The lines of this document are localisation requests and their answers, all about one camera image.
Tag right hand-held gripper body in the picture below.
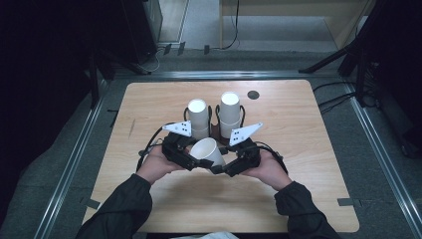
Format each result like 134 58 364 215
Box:
228 122 264 177

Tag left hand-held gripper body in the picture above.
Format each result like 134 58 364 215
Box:
161 120 195 171

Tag white paper cup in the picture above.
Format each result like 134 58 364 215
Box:
189 136 227 169

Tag dark wire cup holder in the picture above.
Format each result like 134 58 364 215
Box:
182 104 247 147

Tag stack of white paper cups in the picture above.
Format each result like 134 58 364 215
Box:
186 98 211 140
218 91 243 139

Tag person's right hand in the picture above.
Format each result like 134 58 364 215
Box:
242 151 293 192

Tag person's left hand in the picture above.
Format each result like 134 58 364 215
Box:
135 144 186 186

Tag white cloth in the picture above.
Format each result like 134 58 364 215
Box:
172 231 239 239

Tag grey tape strip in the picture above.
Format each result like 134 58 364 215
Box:
83 197 103 211
336 197 356 208

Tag black metal stand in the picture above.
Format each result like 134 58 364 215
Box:
84 46 150 109

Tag black cabinet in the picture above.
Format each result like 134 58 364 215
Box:
119 0 164 66

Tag black tripod stand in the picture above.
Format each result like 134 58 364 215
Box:
298 0 422 109

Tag light wooden shelf unit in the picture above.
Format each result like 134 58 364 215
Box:
218 0 377 52

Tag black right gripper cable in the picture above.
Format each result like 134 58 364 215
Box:
254 140 289 175

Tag short metal floor rail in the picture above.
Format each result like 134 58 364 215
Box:
110 69 346 82

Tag white floor cable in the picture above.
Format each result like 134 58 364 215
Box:
138 47 167 75

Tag black floor cables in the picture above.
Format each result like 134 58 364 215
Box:
312 81 359 116

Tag long metal floor rail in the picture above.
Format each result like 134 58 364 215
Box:
341 82 422 239
33 79 108 239

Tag black hanging cable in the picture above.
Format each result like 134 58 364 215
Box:
221 0 241 52

